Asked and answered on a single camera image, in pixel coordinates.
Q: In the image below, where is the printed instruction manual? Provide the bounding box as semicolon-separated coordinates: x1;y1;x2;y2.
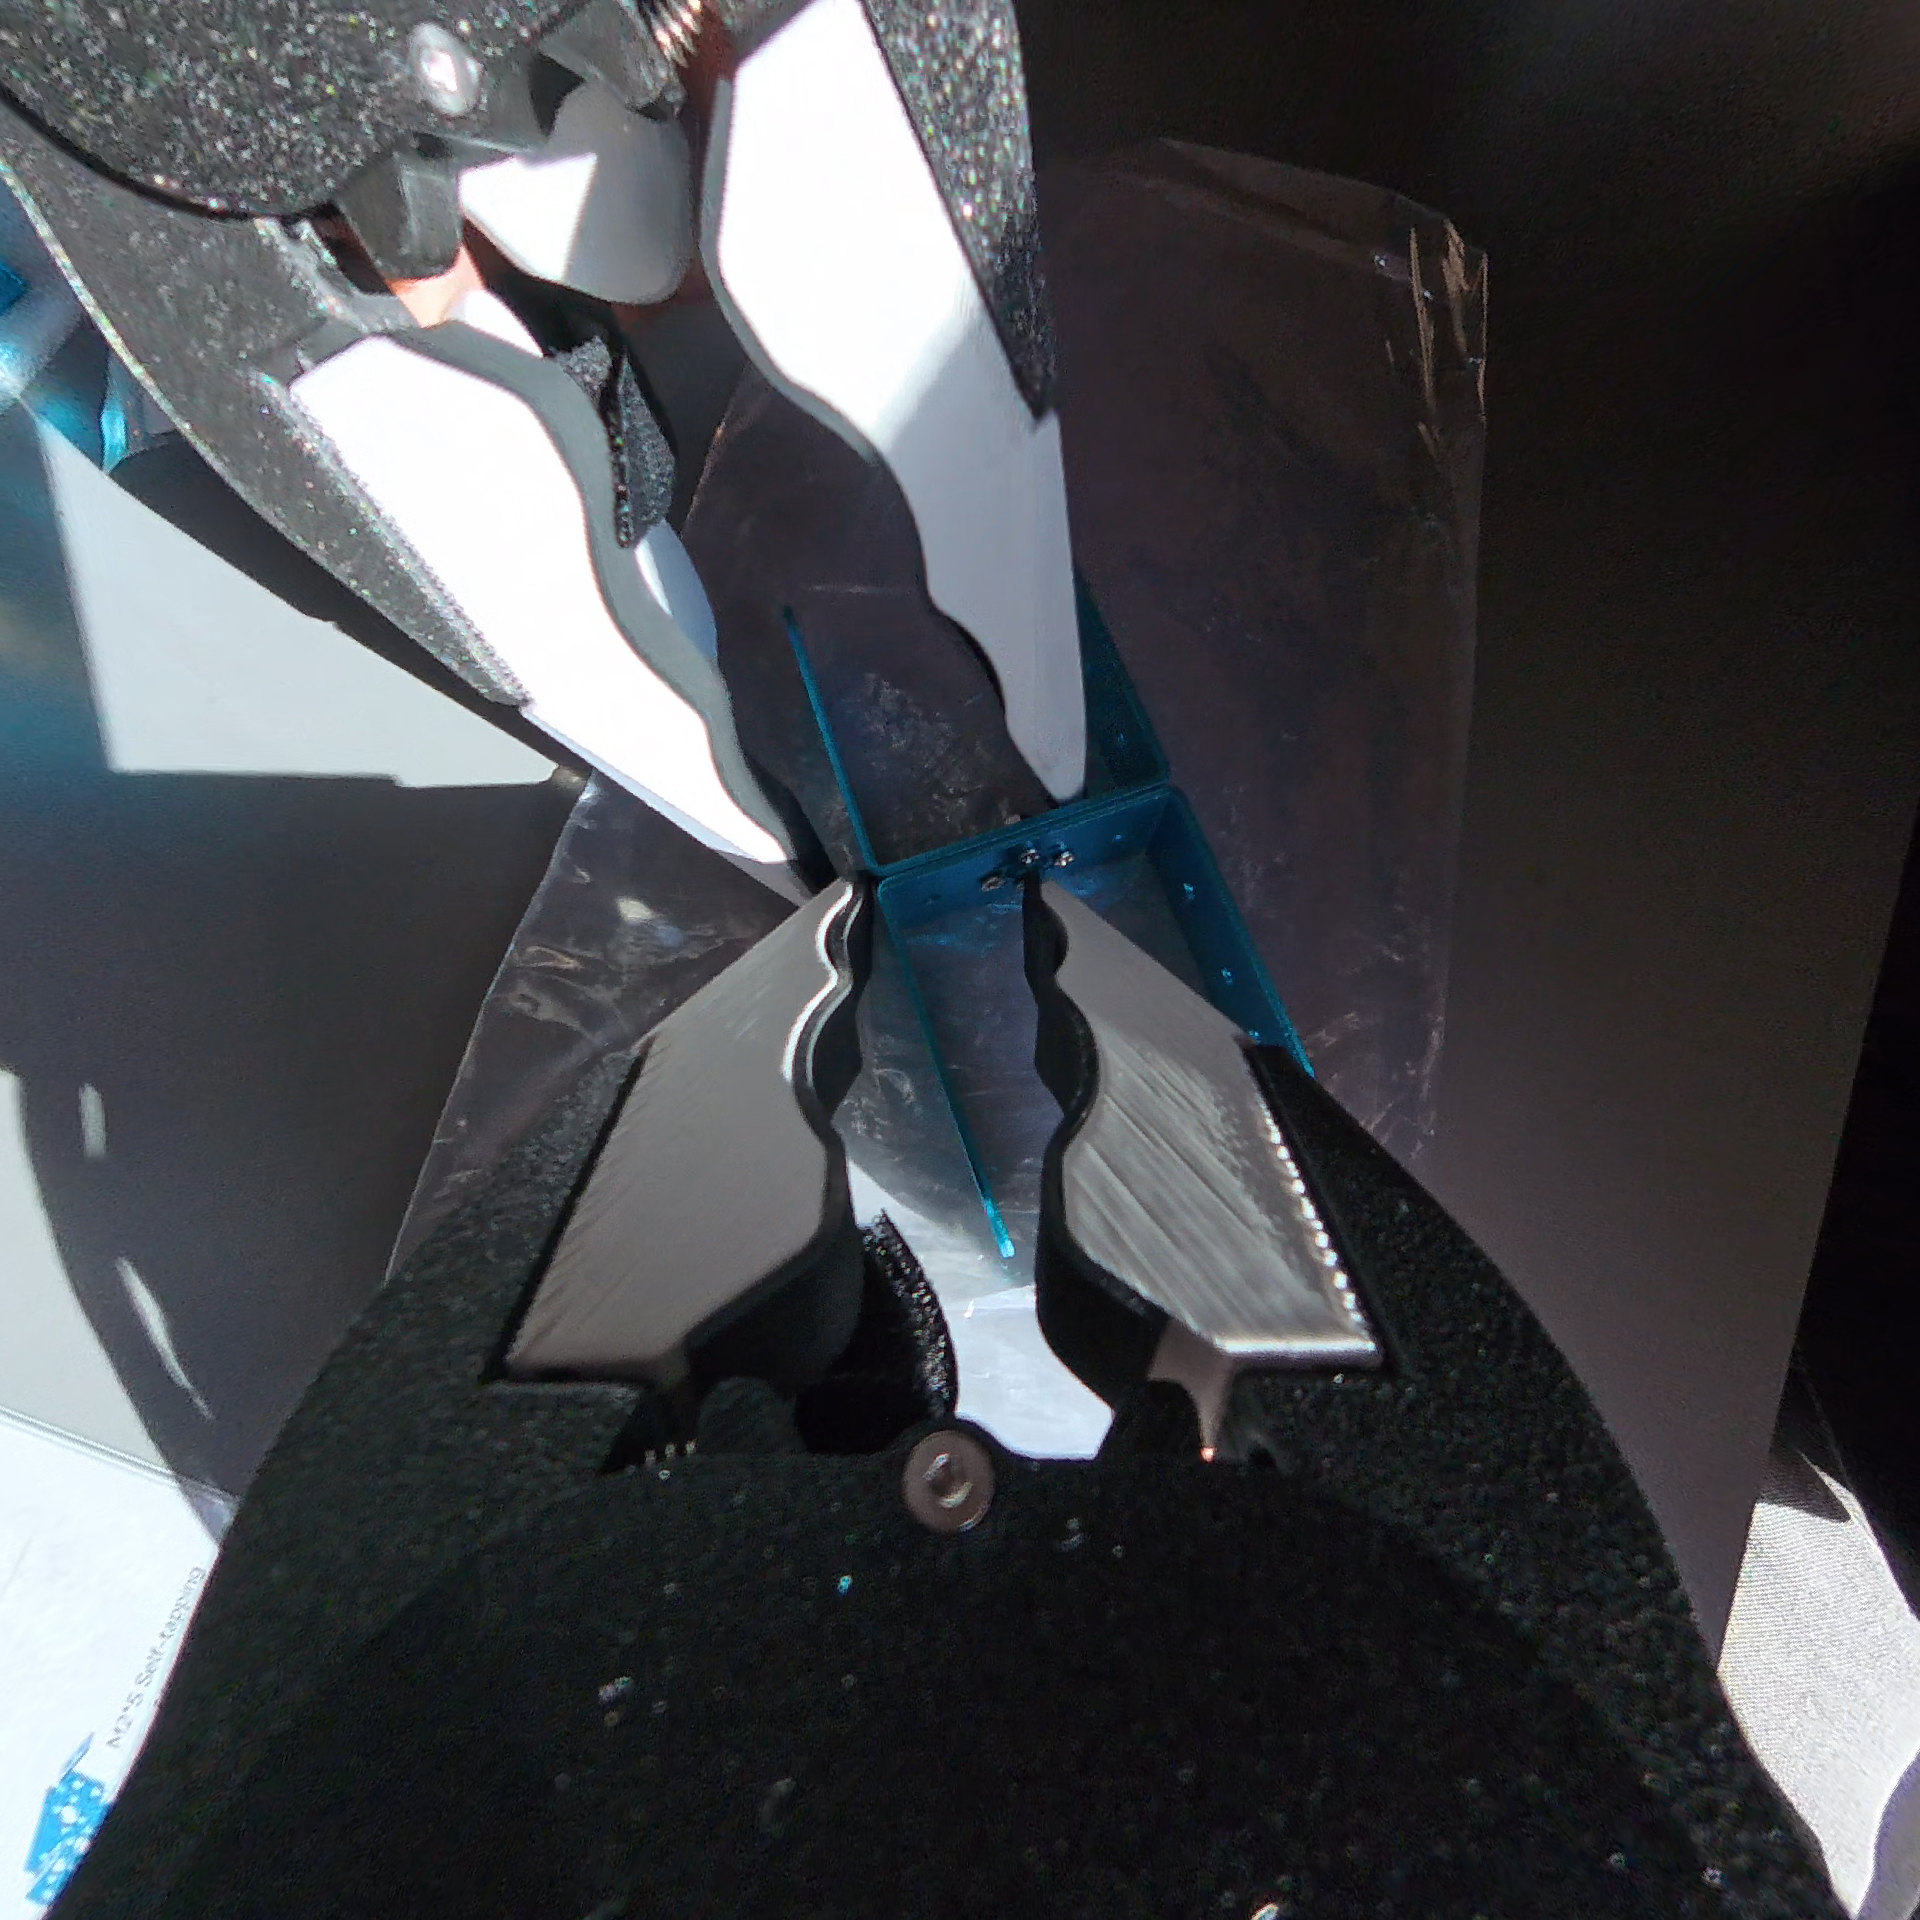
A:
0;1411;243;1920

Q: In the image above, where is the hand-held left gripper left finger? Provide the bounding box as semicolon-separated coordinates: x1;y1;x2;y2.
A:
505;878;875;1384

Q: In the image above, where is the clear plastic bag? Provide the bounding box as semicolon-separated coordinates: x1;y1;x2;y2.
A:
388;136;1498;1265

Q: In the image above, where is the blue metal bracket assembly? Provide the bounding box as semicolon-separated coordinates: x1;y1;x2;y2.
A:
782;590;1327;1265

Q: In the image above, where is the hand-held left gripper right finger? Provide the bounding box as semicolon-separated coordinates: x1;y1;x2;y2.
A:
1031;890;1387;1376

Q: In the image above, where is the person's right hand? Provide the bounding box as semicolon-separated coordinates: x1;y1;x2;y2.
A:
398;238;500;325

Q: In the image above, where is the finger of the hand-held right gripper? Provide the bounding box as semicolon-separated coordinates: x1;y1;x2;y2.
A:
292;325;811;890
700;0;1089;800

